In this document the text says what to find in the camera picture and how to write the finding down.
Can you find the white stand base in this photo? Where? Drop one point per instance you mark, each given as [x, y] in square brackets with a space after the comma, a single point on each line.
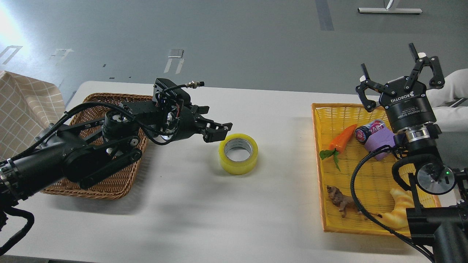
[390, 7]

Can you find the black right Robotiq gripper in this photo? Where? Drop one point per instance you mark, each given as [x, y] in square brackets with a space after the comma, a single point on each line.
[406, 104]

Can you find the brown wicker basket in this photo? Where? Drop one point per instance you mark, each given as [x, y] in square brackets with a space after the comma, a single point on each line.
[117, 185]

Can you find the yellow plastic basket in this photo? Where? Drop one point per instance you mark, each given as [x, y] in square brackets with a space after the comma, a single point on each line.
[374, 180]

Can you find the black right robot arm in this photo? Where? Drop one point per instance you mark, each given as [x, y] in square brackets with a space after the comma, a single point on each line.
[438, 233]

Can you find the brown toy lion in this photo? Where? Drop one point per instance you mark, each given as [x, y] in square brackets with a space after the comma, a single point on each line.
[343, 202]

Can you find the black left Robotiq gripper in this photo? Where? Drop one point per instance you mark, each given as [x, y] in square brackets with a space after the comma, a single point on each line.
[191, 122]

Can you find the white clothed person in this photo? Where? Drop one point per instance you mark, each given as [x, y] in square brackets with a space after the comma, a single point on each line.
[451, 119]

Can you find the yellow tape roll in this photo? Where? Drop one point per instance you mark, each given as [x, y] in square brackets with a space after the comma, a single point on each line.
[238, 141]

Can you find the yellow toy croissant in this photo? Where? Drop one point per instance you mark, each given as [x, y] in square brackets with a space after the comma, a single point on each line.
[397, 218]

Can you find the small soda can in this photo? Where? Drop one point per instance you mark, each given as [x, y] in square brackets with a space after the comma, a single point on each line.
[362, 133]

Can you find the beige checked cloth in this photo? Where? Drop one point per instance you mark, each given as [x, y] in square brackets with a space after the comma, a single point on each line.
[27, 106]

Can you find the purple foam block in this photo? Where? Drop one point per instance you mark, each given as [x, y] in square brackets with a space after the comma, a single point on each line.
[380, 138]

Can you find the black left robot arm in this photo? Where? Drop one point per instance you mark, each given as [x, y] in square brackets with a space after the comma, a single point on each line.
[95, 140]

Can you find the orange toy carrot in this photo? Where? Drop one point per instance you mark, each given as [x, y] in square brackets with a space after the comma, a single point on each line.
[338, 145]

